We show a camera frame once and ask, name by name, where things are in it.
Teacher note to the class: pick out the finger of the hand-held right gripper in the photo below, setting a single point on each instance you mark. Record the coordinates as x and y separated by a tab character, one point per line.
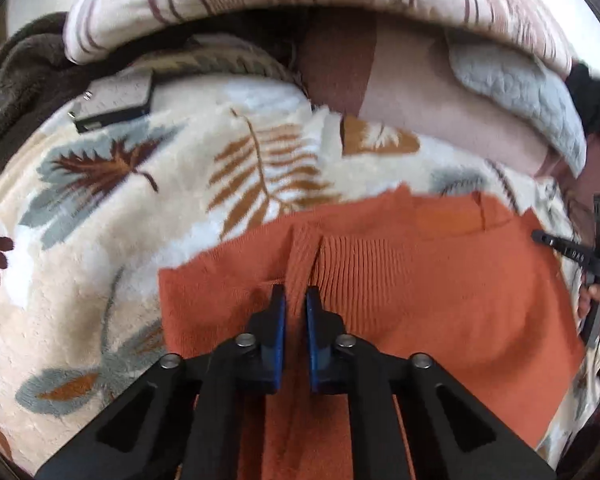
560	244

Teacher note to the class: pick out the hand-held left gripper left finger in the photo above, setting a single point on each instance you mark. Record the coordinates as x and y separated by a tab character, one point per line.
278	330

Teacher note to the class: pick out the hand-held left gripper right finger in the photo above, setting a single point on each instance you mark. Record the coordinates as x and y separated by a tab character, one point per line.
314	337

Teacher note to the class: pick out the orange knit sweater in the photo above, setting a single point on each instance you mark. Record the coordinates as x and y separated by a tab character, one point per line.
430	310

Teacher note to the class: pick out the maroon padded bed side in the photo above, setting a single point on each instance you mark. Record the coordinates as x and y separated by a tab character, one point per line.
582	180

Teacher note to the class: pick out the black garment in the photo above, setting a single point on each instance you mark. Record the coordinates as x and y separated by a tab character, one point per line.
597	100

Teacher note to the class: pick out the grey quilted pillow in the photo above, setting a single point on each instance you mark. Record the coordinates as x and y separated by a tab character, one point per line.
520	90

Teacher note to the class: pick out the leaf print fleece blanket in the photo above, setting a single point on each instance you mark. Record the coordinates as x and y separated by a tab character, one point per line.
105	260

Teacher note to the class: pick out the pink quilted headboard cushion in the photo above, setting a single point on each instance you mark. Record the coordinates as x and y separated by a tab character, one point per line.
415	100

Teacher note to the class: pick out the black flat device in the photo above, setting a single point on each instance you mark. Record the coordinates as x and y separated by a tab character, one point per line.
120	95

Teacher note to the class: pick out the brown fleece blanket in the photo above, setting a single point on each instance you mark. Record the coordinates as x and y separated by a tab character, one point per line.
20	85

